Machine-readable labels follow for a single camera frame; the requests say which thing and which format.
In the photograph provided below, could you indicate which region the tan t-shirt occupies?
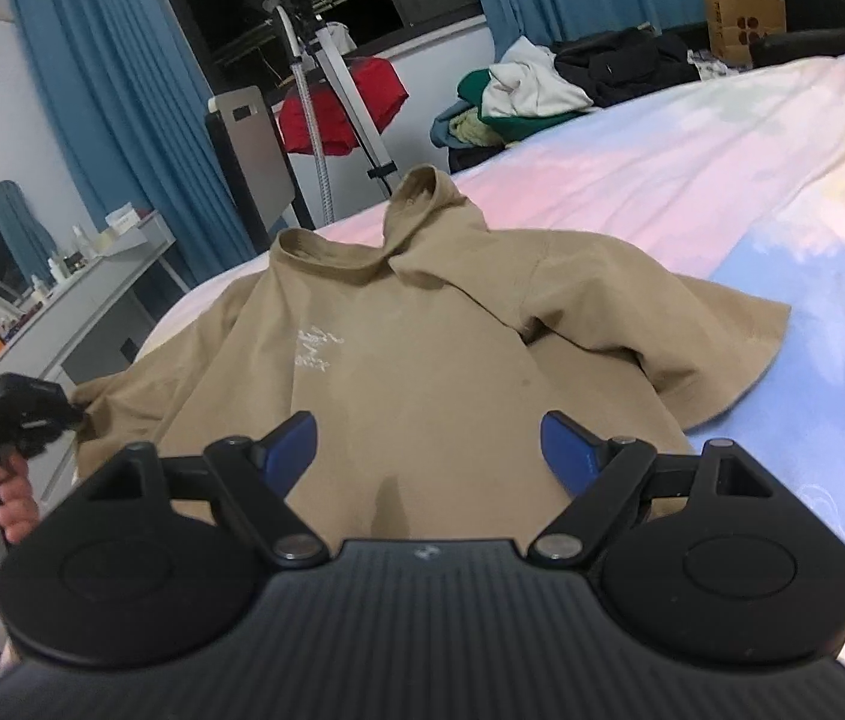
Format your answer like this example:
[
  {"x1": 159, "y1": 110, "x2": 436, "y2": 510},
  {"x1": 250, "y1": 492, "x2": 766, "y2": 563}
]
[{"x1": 76, "y1": 167, "x2": 790, "y2": 544}]

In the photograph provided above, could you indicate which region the pile of mixed clothes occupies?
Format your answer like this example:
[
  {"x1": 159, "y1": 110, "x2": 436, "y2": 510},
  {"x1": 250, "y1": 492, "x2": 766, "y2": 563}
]
[{"x1": 431, "y1": 25, "x2": 736, "y2": 156}]

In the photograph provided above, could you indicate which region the white dressing desk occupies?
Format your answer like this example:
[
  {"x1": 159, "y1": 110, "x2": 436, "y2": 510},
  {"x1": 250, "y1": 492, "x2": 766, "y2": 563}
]
[{"x1": 0, "y1": 209, "x2": 191, "y2": 496}]

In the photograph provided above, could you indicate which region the white tissue box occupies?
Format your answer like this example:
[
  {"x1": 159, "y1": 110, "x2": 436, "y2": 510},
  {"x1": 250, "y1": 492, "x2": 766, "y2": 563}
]
[{"x1": 105, "y1": 203, "x2": 141, "y2": 236}]

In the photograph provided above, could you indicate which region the left blue curtain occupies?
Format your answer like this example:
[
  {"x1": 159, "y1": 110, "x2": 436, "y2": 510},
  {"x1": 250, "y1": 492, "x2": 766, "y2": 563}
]
[{"x1": 11, "y1": 0, "x2": 255, "y2": 281}]

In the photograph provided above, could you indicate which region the black sofa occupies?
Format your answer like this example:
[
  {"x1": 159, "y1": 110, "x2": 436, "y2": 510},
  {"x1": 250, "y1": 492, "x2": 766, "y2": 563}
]
[{"x1": 450, "y1": 0, "x2": 845, "y2": 190}]

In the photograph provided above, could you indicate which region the red garment on stand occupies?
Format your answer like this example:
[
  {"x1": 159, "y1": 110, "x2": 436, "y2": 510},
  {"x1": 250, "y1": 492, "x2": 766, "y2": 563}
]
[{"x1": 278, "y1": 57, "x2": 409, "y2": 156}]

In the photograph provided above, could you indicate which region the brown paper bag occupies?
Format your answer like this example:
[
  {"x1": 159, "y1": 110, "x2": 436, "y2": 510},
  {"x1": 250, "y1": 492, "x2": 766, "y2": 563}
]
[{"x1": 703, "y1": 0, "x2": 786, "y2": 65}]

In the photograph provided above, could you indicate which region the wavy frame mirror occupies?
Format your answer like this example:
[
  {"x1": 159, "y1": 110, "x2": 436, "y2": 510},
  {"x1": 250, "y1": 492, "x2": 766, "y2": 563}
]
[{"x1": 0, "y1": 181, "x2": 56, "y2": 305}]

